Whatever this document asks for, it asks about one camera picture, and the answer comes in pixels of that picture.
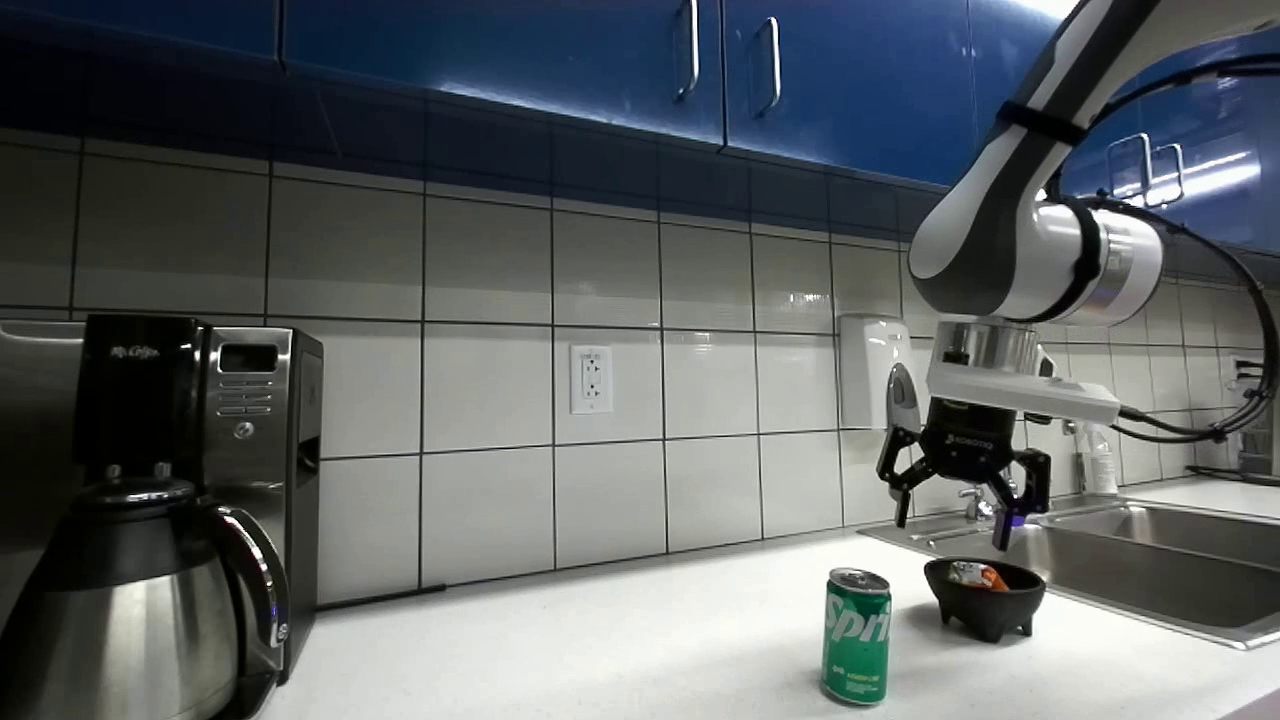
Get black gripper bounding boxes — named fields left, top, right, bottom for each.
left=875, top=400, right=1052, bottom=548

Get right silver cabinet handle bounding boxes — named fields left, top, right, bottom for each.
left=761, top=17, right=782, bottom=118

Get left silver cabinet handle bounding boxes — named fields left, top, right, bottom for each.
left=674, top=0, right=703, bottom=99

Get white wall outlet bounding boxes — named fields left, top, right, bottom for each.
left=571, top=346, right=610, bottom=414

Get clear soap bottle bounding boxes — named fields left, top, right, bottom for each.
left=1075, top=423, right=1121, bottom=498

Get black steel coffee maker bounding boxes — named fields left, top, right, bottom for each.
left=0, top=314, right=328, bottom=652

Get silver cabinet handle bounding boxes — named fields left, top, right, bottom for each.
left=674, top=0, right=703, bottom=99
left=761, top=17, right=782, bottom=118

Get blue upper cabinets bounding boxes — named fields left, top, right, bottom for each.
left=0, top=0, right=1280, bottom=256

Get green soda can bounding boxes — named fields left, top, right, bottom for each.
left=821, top=569, right=893, bottom=708

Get steel coffee carafe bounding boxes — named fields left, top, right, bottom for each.
left=0, top=485, right=293, bottom=720

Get appliance at right edge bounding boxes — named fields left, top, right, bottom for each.
left=1231, top=361, right=1280, bottom=485

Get stainless steel sink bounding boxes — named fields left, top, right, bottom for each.
left=858, top=501, right=1280, bottom=656

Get white soap dispenser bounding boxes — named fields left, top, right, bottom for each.
left=840, top=316, right=920, bottom=431

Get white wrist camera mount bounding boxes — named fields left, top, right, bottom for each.
left=926, top=319, right=1121, bottom=423

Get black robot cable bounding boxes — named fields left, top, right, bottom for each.
left=1070, top=54, right=1280, bottom=448

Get black stone bowl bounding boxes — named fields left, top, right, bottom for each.
left=923, top=555, right=1048, bottom=646

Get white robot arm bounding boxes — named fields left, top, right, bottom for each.
left=878, top=0, right=1280, bottom=548

